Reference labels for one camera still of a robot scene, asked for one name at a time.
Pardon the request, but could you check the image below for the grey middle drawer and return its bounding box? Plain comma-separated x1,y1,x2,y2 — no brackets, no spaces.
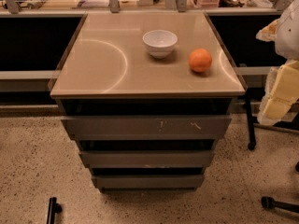
79,150,214,168

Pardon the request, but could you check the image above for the grey bottom drawer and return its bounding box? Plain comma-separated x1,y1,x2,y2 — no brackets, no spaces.
92,175,204,189

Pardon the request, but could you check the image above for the grey drawer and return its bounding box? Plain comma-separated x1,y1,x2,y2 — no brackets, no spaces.
62,115,232,141
92,175,204,189
79,150,214,168

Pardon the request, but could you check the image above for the black chair leg with caster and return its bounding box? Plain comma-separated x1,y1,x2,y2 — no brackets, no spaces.
244,94,256,151

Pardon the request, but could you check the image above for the orange fruit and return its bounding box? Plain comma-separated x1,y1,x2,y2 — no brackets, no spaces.
188,49,212,73

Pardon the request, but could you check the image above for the white bowl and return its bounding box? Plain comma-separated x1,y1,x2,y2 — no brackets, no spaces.
142,30,178,59

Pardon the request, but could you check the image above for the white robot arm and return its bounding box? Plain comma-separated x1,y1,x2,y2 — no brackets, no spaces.
256,0,299,126

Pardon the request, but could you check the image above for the grey top drawer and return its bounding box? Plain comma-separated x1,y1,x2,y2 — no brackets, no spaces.
62,115,232,141

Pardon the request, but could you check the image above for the black caster leg lower right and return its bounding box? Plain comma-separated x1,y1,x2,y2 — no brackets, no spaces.
261,196,299,213

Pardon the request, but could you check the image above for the grey drawer cabinet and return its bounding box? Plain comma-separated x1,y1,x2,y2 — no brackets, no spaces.
47,10,249,194

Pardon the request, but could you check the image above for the black caster leg lower left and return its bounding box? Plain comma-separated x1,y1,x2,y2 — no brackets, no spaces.
46,197,63,224

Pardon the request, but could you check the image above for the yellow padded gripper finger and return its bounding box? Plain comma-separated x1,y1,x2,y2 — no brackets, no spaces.
257,60,299,126
256,20,278,42

